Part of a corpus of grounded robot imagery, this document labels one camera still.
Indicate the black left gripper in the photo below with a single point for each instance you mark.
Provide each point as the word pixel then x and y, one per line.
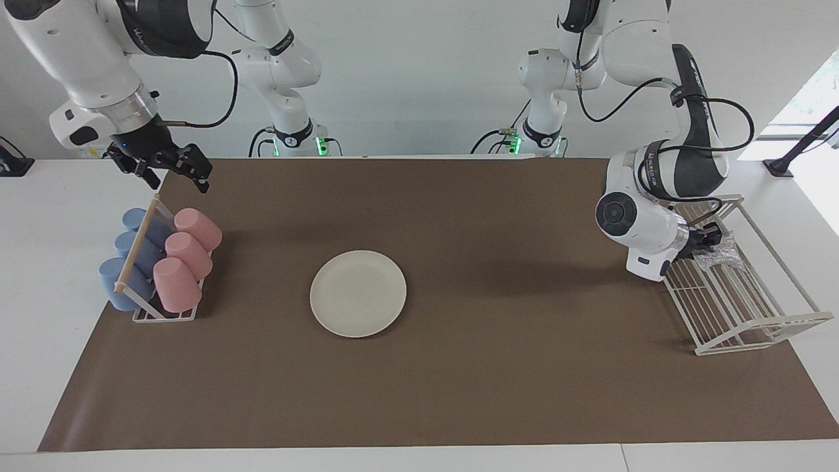
pixel 700 239

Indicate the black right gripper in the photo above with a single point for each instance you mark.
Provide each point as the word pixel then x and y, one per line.
pixel 152 147

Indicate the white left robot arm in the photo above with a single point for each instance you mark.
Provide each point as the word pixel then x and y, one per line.
pixel 629 39

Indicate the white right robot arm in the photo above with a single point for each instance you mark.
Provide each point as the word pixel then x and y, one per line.
pixel 72 52

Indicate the cream round plate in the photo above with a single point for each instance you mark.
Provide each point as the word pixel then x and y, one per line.
pixel 358 294

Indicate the blue plastic cup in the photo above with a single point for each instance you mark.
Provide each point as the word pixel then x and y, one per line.
pixel 147 254
pixel 156 229
pixel 118 288

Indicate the pink plastic cup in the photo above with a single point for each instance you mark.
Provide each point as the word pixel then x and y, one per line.
pixel 175 285
pixel 198 228
pixel 189 254

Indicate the black table clamp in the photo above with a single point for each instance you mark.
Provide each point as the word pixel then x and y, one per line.
pixel 13 165

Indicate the brown table mat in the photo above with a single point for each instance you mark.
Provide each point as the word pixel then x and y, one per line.
pixel 459 393

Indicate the white wall power outlet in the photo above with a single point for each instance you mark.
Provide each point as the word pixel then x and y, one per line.
pixel 88 153

